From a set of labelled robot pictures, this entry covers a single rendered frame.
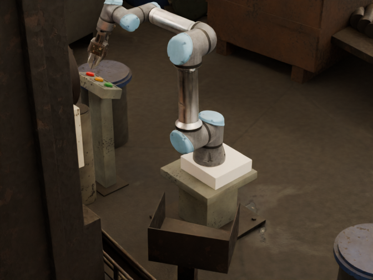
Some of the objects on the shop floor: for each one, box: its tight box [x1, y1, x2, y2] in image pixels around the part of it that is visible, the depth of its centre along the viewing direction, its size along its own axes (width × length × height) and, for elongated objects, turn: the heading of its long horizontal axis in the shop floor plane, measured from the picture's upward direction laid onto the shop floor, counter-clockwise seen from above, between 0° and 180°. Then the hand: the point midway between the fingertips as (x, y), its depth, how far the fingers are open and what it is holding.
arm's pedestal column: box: [149, 187, 266, 241], centre depth 332 cm, size 40×40×26 cm
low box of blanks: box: [205, 0, 373, 84], centre depth 488 cm, size 93×73×66 cm
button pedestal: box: [79, 72, 129, 197], centre depth 349 cm, size 16×24×62 cm, turn 41°
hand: (92, 65), depth 325 cm, fingers closed
